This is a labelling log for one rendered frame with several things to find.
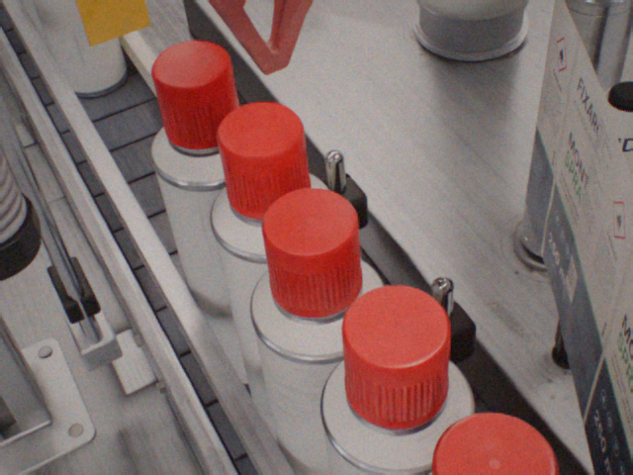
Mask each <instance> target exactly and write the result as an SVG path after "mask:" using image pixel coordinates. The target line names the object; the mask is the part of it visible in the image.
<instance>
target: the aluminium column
mask: <svg viewBox="0 0 633 475"><path fill-rule="evenodd" d="M51 426H52V419H51V417H50V414H49V412H48V409H47V407H46V404H45V400H44V397H43V395H41V392H40V388H39V386H38V383H37V381H36V378H35V375H34V373H33V371H32V370H31V368H30V366H29V364H28V362H27V360H26V359H25V357H24V355H23V353H22V351H21V350H20V348H19V346H18V344H17V343H16V341H15V340H14V338H13V336H12V334H11V332H10V330H9V328H8V326H7V324H6V322H5V320H4V319H3V317H2V315H1V313H0V450H1V449H3V448H5V447H8V446H10V445H13V444H15V443H17V442H19V441H21V440H23V439H25V438H26V437H28V436H30V435H32V434H34V433H36V432H38V431H40V430H42V429H45V428H49V427H51Z"/></svg>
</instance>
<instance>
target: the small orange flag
mask: <svg viewBox="0 0 633 475"><path fill-rule="evenodd" d="M75 1H76V4H77V7H78V11H79V14H80V17H81V20H82V23H83V27H84V31H85V34H86V37H87V40H88V43H89V46H90V47H92V46H95V45H98V44H101V43H104V42H107V41H109V40H112V39H115V38H118V37H121V36H123V35H126V34H129V33H132V32H135V31H138V30H140V29H143V28H146V27H149V26H151V24H150V22H149V18H148V14H147V9H146V5H145V1H144V0H75Z"/></svg>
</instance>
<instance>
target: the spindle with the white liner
mask: <svg viewBox="0 0 633 475"><path fill-rule="evenodd" d="M528 2H529V0H416V3H417V5H419V7H420V9H418V11H417V12H416V14H415V16H414V19H413V32H414V35H415V37H416V38H417V40H418V41H419V42H420V43H421V44H422V45H423V46H424V47H426V48H428V49H430V50H431V51H433V52H435V53H437V54H440V55H442V56H445V57H449V58H453V60H455V59H459V61H462V60H484V59H491V58H495V57H498V56H501V55H504V54H506V53H508V52H510V51H512V50H514V49H515V48H517V47H518V46H519V45H520V44H521V43H522V42H523V41H524V39H525V37H526V35H527V32H528V18H527V15H526V13H525V12H524V8H525V7H526V6H527V4H528Z"/></svg>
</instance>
